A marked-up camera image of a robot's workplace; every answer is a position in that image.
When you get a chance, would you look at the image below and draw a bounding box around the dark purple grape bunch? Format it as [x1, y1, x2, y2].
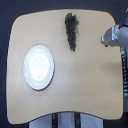
[65, 13, 79, 51]

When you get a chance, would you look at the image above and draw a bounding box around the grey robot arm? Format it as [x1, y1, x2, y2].
[101, 25, 128, 48]

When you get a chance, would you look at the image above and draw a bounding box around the white round plate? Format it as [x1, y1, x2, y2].
[23, 45, 55, 90]

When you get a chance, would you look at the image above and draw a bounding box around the white table base frame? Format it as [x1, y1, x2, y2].
[29, 112, 103, 128]

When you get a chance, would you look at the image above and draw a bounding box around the black ribbed cable conduit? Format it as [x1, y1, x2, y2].
[120, 47, 128, 100]

